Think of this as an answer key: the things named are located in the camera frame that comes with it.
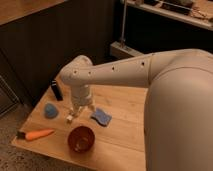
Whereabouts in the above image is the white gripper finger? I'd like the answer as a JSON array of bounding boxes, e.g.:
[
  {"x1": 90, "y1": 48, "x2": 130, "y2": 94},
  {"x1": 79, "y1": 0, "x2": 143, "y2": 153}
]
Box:
[
  {"x1": 88, "y1": 104, "x2": 96, "y2": 113},
  {"x1": 70, "y1": 106, "x2": 80, "y2": 117}
]

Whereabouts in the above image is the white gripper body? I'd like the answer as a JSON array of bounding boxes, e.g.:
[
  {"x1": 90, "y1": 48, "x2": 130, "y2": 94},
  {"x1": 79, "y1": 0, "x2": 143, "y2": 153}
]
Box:
[{"x1": 71, "y1": 85, "x2": 92, "y2": 107}]

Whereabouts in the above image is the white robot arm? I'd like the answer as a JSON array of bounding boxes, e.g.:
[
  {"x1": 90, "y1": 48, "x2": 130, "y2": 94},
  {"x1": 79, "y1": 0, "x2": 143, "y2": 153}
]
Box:
[{"x1": 60, "y1": 49, "x2": 213, "y2": 171}]

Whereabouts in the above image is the wooden board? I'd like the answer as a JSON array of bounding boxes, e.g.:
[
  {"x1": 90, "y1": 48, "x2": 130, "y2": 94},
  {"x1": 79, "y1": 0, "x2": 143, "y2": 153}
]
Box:
[{"x1": 12, "y1": 84, "x2": 147, "y2": 171}]

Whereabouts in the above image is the orange toy carrot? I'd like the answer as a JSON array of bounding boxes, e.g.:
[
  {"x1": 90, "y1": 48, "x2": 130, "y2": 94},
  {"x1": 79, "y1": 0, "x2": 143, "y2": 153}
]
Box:
[{"x1": 16, "y1": 129, "x2": 54, "y2": 141}]

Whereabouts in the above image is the metal shelf rack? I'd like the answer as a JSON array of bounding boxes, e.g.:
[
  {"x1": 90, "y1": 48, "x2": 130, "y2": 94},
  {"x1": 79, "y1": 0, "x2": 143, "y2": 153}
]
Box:
[{"x1": 110, "y1": 0, "x2": 213, "y2": 59}]

